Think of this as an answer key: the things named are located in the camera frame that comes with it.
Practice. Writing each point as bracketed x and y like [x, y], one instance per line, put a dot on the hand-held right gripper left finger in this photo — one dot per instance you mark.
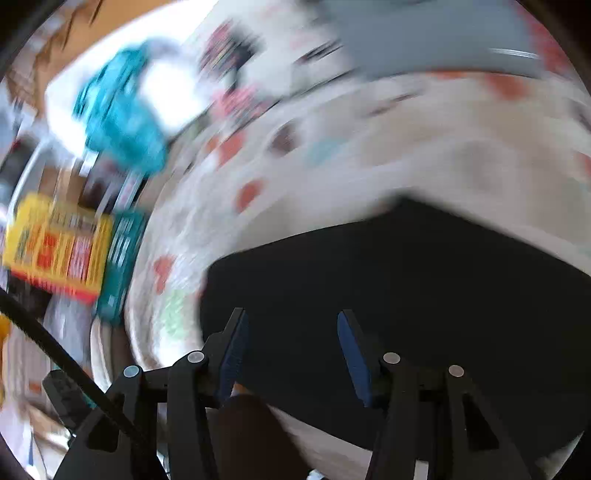
[234, 350]

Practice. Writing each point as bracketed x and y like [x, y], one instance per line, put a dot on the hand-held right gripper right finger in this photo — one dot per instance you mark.
[353, 355]

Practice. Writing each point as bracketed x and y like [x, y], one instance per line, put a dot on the black pants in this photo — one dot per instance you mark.
[392, 286]

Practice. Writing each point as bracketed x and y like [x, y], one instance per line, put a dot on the dark brown cloth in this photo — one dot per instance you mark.
[249, 434]

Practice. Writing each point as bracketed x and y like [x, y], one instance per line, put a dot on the teal book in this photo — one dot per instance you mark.
[120, 267]

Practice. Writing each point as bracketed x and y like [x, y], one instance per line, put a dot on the yellow box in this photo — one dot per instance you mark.
[55, 249]

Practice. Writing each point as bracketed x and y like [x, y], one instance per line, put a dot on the heart print blanket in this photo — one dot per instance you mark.
[369, 138]

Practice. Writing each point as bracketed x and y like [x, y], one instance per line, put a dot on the teal cloth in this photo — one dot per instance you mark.
[120, 120]

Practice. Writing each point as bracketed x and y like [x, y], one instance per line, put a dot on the white printed pillow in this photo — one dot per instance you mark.
[240, 60]

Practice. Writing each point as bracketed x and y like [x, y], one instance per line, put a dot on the grey laptop bag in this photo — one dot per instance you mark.
[434, 41]

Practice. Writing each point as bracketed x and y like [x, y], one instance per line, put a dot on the wooden headboard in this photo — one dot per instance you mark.
[138, 18]

